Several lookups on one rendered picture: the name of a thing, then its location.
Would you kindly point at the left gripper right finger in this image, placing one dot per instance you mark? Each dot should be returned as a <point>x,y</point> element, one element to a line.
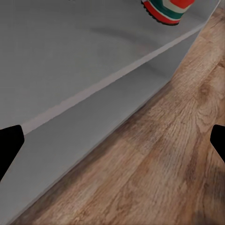
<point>217,139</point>

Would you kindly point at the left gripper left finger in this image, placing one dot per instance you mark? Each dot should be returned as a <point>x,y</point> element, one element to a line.
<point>11,140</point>

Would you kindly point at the gym shoe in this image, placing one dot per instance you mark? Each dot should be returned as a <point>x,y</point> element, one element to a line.
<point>167,12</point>

